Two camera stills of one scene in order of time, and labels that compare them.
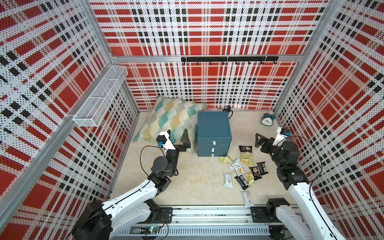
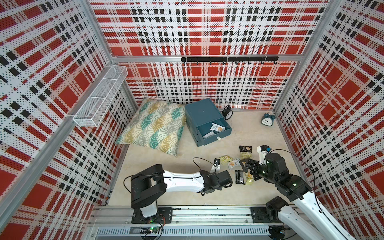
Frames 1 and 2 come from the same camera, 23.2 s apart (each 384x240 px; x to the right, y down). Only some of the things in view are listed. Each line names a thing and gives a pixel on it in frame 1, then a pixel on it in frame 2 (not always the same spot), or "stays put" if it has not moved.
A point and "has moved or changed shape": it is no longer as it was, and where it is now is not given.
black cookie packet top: (244, 148) stays put
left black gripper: (185, 140) to (219, 188)
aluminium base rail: (234, 221) stays put
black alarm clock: (227, 108) stays put
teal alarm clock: (267, 119) stays put
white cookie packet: (237, 165) to (215, 127)
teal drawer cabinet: (214, 133) to (205, 122)
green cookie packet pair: (246, 159) stays put
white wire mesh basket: (93, 110) stays put
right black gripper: (268, 143) to (255, 164)
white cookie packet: (227, 180) has moved or changed shape
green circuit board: (149, 230) stays put
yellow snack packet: (225, 159) stays put
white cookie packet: (247, 199) to (232, 164)
